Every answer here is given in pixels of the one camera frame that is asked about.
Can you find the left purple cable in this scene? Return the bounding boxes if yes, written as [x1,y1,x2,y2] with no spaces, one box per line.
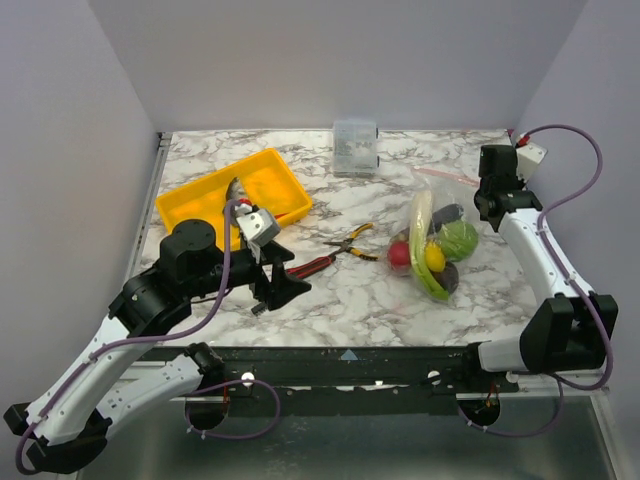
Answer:
[14,199,282,476]

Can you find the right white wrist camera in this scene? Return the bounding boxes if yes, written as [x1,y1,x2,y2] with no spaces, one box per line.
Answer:
[515,136,547,182]

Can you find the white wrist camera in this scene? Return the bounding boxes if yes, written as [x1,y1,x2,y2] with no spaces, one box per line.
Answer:
[515,136,547,182]
[234,202,281,247]

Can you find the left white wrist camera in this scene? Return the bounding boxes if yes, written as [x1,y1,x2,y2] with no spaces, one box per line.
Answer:
[234,202,281,247]

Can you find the purple eggplant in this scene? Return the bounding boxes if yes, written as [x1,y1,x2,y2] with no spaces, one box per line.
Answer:
[429,203,464,234]

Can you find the yellow plastic tray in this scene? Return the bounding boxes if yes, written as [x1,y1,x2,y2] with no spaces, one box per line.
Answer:
[155,148,312,231]

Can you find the yellow lemon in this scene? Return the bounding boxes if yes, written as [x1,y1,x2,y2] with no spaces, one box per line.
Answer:
[424,241,447,273]

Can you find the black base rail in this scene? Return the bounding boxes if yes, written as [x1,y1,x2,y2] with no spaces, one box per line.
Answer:
[215,347,518,417]

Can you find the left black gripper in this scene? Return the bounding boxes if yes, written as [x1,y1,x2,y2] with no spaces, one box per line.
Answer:
[188,238,313,309]

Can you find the black chip comb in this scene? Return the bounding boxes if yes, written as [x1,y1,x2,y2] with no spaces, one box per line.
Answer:
[251,303,267,316]

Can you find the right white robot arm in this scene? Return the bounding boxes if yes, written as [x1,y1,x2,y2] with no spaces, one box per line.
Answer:
[459,145,618,392]

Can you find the yellow handled pliers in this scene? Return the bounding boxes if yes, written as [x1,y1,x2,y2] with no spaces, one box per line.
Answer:
[325,222,379,262]

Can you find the green cabbage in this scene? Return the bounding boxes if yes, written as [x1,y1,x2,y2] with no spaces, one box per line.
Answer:
[437,220,479,262]

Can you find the red tomato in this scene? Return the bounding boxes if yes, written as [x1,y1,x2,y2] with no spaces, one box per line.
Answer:
[387,241,411,270]

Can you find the green white leek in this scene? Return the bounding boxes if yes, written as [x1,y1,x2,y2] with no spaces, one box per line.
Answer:
[409,189,449,302]

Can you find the purple red onion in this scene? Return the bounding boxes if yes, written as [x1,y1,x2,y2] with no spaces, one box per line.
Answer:
[432,261,459,295]

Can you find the grey fish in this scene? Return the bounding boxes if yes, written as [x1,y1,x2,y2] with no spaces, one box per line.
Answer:
[225,177,248,201]

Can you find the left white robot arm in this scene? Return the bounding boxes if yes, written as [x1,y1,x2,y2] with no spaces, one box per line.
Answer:
[4,220,311,475]

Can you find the red black utility knife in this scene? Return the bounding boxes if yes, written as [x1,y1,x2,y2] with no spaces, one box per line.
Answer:
[287,254,336,279]

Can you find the clear zip top bag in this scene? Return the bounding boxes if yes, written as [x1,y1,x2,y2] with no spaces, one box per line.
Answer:
[385,168,480,303]

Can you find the clear plastic screw box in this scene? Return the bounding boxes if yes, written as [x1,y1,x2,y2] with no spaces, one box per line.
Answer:
[332,119,379,177]

